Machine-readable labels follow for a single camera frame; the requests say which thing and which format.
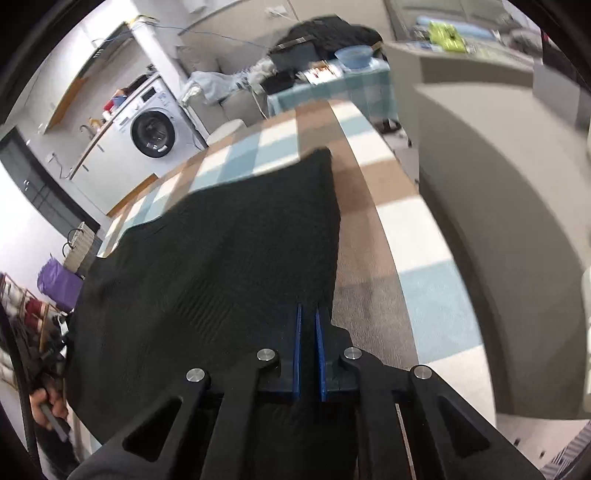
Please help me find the black knitted sweater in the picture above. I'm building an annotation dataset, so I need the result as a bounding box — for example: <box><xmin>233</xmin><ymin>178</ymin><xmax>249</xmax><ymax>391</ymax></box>
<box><xmin>66</xmin><ymin>148</ymin><xmax>341</xmax><ymax>442</ymax></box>

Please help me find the light blue clothes pile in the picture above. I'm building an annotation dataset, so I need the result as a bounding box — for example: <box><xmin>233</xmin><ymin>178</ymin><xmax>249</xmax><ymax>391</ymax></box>
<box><xmin>181</xmin><ymin>71</ymin><xmax>262</xmax><ymax>105</ymax></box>

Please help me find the person's left hand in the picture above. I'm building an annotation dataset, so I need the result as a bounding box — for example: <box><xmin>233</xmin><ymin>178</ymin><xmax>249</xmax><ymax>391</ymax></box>
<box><xmin>29</xmin><ymin>383</ymin><xmax>69</xmax><ymax>431</ymax></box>

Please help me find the checkered bed cover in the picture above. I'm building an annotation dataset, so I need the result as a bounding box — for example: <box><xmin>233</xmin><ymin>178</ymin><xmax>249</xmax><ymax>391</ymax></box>
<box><xmin>99</xmin><ymin>100</ymin><xmax>496</xmax><ymax>421</ymax></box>

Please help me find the purple bag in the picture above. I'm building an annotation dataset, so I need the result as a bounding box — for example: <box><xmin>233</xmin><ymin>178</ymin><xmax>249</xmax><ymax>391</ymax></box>
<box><xmin>37</xmin><ymin>257</ymin><xmax>83</xmax><ymax>311</ymax></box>

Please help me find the wooden shoe rack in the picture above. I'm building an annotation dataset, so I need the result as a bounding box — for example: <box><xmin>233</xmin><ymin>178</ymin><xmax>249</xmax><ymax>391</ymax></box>
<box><xmin>1</xmin><ymin>273</ymin><xmax>64</xmax><ymax>389</ymax></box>

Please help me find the woven basket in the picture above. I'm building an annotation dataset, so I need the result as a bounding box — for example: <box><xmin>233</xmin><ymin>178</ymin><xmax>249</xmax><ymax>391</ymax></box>
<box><xmin>62</xmin><ymin>222</ymin><xmax>96</xmax><ymax>278</ymax></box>

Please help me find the teal checkered side table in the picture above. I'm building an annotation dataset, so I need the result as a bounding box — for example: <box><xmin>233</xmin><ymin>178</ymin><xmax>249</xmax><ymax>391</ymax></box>
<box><xmin>266</xmin><ymin>59</ymin><xmax>399</xmax><ymax>123</ymax></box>

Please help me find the grey sofa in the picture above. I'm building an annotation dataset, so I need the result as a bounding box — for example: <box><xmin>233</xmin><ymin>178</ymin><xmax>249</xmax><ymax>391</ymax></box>
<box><xmin>176</xmin><ymin>46</ymin><xmax>277</xmax><ymax>137</ymax></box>

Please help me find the blue plastic bowl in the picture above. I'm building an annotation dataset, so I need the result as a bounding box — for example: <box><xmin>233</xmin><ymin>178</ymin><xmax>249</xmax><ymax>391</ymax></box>
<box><xmin>335</xmin><ymin>45</ymin><xmax>374</xmax><ymax>70</ymax></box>

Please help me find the white washing machine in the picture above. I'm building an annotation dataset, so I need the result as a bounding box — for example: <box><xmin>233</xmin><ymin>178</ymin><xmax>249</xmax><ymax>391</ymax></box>
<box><xmin>103</xmin><ymin>77</ymin><xmax>206</xmax><ymax>181</ymax></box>

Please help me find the black open box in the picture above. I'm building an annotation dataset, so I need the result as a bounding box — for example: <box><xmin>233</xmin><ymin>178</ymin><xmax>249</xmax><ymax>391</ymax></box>
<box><xmin>262</xmin><ymin>40</ymin><xmax>320</xmax><ymax>95</ymax></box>

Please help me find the black jacket pile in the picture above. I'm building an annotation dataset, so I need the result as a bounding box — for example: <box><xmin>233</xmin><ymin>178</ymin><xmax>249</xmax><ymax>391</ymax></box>
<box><xmin>270</xmin><ymin>15</ymin><xmax>383</xmax><ymax>59</ymax></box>

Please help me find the green toy on shelf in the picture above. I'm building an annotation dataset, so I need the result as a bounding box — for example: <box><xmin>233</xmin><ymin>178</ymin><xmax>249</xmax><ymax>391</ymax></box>
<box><xmin>428</xmin><ymin>21</ymin><xmax>468</xmax><ymax>53</ymax></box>

